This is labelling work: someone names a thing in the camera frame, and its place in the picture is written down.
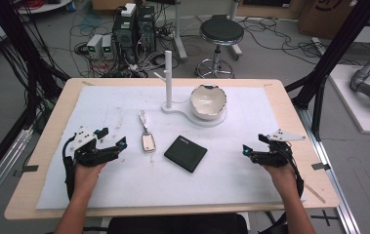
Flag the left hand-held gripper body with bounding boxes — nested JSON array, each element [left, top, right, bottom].
[[72, 127, 122, 168]]

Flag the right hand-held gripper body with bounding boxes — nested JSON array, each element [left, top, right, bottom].
[[253, 128, 307, 169]]

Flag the person's right hand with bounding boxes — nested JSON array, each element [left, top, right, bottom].
[[263, 162, 300, 197]]

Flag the person's left hand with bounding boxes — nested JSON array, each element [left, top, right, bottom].
[[73, 161, 107, 193]]

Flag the white table mat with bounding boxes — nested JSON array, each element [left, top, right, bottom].
[[35, 85, 307, 211]]

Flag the black tape strip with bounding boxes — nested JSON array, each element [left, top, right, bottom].
[[310, 162, 332, 172], [12, 164, 40, 178]]

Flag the black wallet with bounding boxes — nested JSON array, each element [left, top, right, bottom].
[[163, 135, 209, 174]]

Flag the white eggshell-shaped bowl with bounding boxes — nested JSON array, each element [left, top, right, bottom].
[[188, 84, 228, 121]]

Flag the small white power box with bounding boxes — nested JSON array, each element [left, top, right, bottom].
[[102, 33, 114, 59], [86, 33, 104, 59]]

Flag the white floor board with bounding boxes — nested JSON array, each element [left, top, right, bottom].
[[328, 63, 370, 136]]

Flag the black seat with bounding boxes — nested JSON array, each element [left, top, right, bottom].
[[106, 212, 249, 234]]

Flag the black computer tower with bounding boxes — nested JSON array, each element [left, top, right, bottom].
[[111, 2, 157, 64]]

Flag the black round stool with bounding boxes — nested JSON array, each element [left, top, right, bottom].
[[194, 14, 245, 79]]

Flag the cardboard box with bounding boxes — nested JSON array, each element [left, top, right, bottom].
[[297, 0, 369, 41]]

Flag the key fob with strap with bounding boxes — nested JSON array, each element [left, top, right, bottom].
[[139, 109, 157, 153]]

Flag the left hand-held gripper cable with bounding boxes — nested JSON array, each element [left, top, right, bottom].
[[62, 135, 77, 200]]

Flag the hand-held gripper cable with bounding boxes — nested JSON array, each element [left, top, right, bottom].
[[62, 135, 77, 200], [283, 142, 306, 204]]

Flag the right hand-held gripper cable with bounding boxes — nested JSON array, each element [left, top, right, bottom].
[[283, 142, 306, 204]]

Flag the white stand with post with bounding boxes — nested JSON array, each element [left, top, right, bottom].
[[153, 50, 228, 128]]

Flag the black metal frame post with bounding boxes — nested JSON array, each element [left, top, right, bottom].
[[0, 0, 70, 193], [284, 0, 370, 141]]

